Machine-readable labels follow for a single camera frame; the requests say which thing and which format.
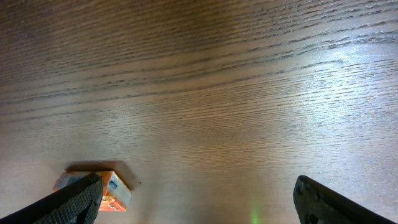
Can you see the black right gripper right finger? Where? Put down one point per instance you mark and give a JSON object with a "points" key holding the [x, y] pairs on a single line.
{"points": [[316, 203]]}

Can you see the orange small carton box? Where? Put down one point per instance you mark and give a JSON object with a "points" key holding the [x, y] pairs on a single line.
{"points": [[116, 194]]}

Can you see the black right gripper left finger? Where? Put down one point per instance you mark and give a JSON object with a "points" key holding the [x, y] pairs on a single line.
{"points": [[76, 203]]}

